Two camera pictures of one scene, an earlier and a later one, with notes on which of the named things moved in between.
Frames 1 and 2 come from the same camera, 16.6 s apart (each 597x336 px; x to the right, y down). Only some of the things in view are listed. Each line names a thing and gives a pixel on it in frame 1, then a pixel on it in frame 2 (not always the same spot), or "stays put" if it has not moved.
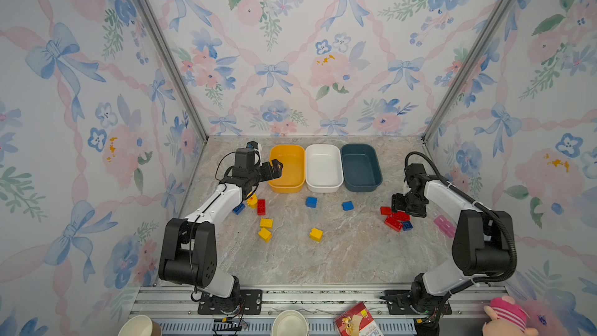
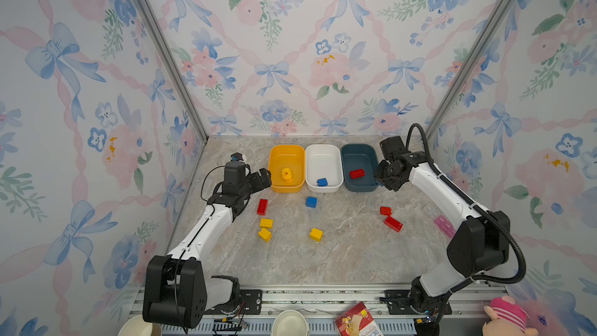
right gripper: (396, 204) to (380, 166)
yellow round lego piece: (252, 201) to (287, 174)
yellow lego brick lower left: (265, 234) stays put
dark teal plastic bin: (361, 168) stays put
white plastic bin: (323, 169) stays put
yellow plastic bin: (293, 171) stays put
